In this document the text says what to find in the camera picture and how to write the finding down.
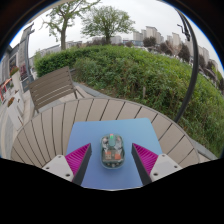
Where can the transparent green computer mouse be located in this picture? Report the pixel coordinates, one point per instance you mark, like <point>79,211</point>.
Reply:
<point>112,151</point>

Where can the distant apartment buildings group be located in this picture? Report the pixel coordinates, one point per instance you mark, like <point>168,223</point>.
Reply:
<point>150,32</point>

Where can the grey slatted wooden chair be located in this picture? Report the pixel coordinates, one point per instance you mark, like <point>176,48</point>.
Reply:
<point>51,86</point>

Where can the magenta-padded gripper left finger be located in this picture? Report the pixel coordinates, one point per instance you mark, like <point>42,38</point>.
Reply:
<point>76,159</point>

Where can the tall grey sign pillar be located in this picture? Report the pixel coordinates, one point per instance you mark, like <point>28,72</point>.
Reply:
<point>24,50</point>

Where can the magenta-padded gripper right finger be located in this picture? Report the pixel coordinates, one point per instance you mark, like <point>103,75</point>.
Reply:
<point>146,159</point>

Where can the dark grey low building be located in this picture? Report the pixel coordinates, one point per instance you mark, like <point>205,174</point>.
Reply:
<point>8,63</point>

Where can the blue square mouse pad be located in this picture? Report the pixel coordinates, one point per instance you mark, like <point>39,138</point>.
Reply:
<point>90,136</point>

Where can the dark curved umbrella pole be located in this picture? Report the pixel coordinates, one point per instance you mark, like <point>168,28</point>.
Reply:
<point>194,66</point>

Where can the round leafy tree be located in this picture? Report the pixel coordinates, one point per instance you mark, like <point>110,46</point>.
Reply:
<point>106,21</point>

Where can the white planter box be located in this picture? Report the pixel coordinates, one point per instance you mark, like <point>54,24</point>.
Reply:
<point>15,115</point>
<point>16,81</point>

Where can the thin sparse-leaved tree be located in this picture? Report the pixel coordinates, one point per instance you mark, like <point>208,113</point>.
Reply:
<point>63,33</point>

